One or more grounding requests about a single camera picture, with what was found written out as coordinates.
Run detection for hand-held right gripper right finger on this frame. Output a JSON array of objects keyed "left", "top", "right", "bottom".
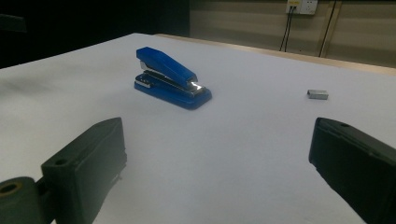
[{"left": 308, "top": 117, "right": 396, "bottom": 224}]

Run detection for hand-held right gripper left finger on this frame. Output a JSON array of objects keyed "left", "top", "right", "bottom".
[{"left": 41, "top": 117, "right": 128, "bottom": 224}]

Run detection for silver staple strip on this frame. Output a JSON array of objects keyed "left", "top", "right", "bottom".
[{"left": 306, "top": 89, "right": 330, "bottom": 101}]

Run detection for blue stapler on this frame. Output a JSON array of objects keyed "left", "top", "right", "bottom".
[{"left": 134, "top": 46, "right": 213, "bottom": 111}]

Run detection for white table mat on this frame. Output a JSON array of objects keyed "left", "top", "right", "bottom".
[{"left": 0, "top": 33, "right": 396, "bottom": 224}]

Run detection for black curtain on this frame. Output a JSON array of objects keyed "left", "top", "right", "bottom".
[{"left": 0, "top": 0, "right": 191, "bottom": 70}]

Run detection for black socket cable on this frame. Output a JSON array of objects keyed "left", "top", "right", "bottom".
[
  {"left": 278, "top": 6, "right": 293, "bottom": 52},
  {"left": 283, "top": 6, "right": 296, "bottom": 53}
]

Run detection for white wall socket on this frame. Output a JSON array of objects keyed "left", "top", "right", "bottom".
[{"left": 285, "top": 0, "right": 318, "bottom": 16}]

